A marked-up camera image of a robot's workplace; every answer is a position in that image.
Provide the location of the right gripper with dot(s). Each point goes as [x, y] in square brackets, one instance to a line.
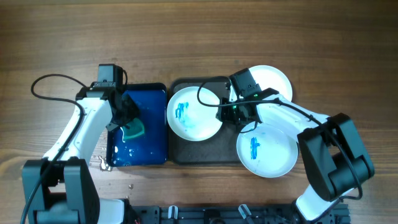
[232, 115]

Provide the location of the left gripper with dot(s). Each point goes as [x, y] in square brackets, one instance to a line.
[133, 112]

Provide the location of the green yellow sponge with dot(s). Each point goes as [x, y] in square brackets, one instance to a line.
[132, 130]

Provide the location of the white plate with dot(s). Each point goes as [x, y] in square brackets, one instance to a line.
[265, 150]
[191, 114]
[267, 76]

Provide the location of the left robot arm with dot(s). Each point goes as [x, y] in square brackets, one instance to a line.
[58, 188]

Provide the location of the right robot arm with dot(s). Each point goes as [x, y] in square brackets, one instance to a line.
[334, 156]

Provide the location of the blue water tray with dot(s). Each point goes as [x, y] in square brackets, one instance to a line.
[152, 147]

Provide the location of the dark brown serving tray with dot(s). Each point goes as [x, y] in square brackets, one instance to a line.
[218, 148]

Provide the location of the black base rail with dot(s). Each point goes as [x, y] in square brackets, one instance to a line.
[269, 214]

